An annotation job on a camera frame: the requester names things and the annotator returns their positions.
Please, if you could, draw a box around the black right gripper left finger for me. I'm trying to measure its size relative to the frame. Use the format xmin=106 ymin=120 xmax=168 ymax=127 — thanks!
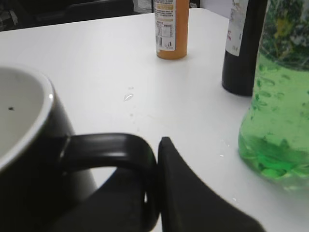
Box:
xmin=49 ymin=168 xmax=150 ymax=232

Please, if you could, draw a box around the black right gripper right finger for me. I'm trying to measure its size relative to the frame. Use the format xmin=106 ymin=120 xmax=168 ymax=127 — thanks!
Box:
xmin=158 ymin=137 xmax=265 ymax=232

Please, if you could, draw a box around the black mug white inside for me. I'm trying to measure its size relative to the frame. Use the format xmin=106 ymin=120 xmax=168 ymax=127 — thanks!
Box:
xmin=0 ymin=64 xmax=160 ymax=232

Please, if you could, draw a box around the green sprite bottle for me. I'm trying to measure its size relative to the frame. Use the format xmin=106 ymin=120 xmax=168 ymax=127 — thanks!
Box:
xmin=239 ymin=0 xmax=309 ymax=191

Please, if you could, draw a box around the orange juice bottle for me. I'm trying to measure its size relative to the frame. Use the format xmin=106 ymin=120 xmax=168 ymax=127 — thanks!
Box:
xmin=153 ymin=0 xmax=190 ymax=60

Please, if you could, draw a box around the dark red wine bottle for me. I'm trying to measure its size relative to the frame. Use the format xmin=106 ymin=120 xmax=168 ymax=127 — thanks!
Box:
xmin=222 ymin=0 xmax=267 ymax=96

